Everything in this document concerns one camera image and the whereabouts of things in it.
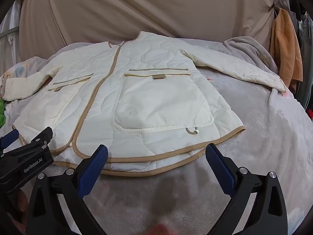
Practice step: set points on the grey floral blanket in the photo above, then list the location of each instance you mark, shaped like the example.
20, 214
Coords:
256, 151

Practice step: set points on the green cloth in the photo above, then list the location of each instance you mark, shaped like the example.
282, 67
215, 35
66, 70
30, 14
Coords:
2, 112

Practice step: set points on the metal rail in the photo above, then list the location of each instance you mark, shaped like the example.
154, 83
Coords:
9, 32

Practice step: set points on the orange hanging garment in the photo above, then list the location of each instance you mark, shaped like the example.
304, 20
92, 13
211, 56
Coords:
286, 49

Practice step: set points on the grey fleece blanket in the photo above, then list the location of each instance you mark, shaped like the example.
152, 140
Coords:
247, 51

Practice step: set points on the person's left hand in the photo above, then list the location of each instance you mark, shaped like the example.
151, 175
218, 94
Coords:
20, 205

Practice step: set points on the cream quilted jacket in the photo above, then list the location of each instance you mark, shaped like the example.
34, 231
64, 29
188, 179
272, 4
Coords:
159, 98

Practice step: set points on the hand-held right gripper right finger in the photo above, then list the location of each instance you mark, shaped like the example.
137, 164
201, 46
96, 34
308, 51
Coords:
221, 171

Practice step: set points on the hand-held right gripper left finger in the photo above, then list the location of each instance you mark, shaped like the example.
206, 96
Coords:
93, 173

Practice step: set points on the dark hanging clothes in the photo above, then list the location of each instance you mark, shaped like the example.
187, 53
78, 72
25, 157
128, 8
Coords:
304, 29

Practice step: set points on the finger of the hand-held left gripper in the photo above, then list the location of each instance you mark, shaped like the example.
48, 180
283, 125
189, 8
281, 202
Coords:
9, 138
41, 137

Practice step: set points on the beige backdrop curtain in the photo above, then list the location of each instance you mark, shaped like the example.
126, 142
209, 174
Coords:
122, 9

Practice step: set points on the red cloth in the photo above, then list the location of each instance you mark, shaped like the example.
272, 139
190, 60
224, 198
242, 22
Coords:
310, 115

